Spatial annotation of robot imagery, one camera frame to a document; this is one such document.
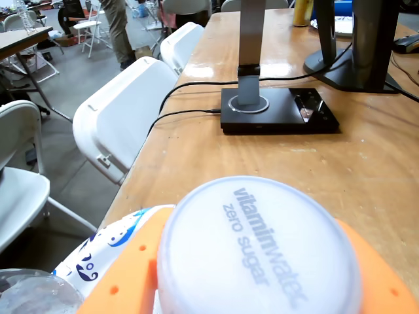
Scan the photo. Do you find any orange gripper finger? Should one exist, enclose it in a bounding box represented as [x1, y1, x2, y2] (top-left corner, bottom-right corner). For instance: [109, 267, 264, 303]
[337, 218, 419, 314]
[77, 206, 174, 314]

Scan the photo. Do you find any clear drinking water bottle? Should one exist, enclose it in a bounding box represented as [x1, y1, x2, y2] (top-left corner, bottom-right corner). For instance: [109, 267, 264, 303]
[0, 268, 86, 314]

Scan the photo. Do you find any vitaminwater bottle dark label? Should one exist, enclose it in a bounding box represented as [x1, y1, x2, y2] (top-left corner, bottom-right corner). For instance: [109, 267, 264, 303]
[156, 175, 363, 314]

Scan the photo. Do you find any white paper plate blue pattern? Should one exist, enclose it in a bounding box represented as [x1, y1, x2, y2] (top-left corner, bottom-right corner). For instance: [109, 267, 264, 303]
[52, 204, 177, 297]

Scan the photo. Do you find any paper plate with white napkin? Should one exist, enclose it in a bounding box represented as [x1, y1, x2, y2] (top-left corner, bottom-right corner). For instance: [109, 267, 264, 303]
[310, 18, 355, 37]

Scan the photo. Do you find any white folding chair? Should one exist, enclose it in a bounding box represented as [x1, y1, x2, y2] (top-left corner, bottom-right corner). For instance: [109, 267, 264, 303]
[159, 22, 206, 77]
[221, 0, 289, 13]
[72, 56, 178, 186]
[73, 0, 111, 59]
[162, 0, 211, 18]
[0, 99, 98, 254]

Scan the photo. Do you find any brown cardboard box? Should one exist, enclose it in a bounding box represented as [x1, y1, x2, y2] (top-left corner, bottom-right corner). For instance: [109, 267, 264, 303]
[134, 45, 154, 60]

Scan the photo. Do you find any dark monitor with stand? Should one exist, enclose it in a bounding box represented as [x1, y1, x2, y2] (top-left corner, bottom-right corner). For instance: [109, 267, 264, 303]
[303, 0, 403, 95]

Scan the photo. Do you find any black orange computer mouse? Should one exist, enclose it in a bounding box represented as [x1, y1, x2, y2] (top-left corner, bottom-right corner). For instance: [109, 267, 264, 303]
[392, 34, 419, 54]

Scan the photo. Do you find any person in khaki trousers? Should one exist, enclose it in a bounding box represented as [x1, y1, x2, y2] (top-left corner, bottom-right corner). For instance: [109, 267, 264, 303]
[99, 0, 137, 72]

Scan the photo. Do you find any brown folding table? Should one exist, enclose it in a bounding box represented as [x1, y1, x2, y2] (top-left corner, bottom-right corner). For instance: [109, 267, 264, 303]
[0, 26, 73, 124]

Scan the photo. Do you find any small clear water bottle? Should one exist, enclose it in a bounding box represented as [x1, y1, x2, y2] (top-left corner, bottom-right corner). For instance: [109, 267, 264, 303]
[15, 0, 37, 35]

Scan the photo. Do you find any blue plastic bin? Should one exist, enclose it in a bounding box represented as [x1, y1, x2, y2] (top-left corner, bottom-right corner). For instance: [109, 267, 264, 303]
[333, 0, 355, 16]

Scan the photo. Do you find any yellow bottle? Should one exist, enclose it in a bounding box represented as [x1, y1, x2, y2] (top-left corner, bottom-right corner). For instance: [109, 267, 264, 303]
[293, 0, 315, 27]

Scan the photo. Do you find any black lamp usb cable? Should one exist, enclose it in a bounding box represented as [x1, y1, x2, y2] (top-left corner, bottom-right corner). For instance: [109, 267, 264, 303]
[147, 109, 223, 137]

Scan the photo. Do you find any thick black cable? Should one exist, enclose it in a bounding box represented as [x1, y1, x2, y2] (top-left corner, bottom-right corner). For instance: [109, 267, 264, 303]
[384, 80, 419, 103]

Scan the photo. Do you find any black monitor power cable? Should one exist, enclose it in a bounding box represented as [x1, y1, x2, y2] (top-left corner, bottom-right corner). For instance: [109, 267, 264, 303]
[158, 41, 354, 115]

